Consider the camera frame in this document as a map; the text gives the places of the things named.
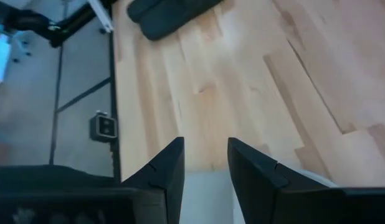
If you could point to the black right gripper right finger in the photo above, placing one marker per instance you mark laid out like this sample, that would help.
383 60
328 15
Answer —
251 180

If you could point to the black aluminium table frame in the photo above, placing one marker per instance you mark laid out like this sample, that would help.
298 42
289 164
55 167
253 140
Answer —
116 165

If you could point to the black metal stand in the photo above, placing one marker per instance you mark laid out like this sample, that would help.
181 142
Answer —
30 20

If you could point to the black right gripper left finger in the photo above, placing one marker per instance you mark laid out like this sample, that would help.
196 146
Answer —
172 174

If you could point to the silver aluminium bar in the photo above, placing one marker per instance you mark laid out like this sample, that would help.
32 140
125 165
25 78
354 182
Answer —
100 14

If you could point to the black rubber slide sandal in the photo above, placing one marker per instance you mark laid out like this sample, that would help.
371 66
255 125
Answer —
142 9
173 18

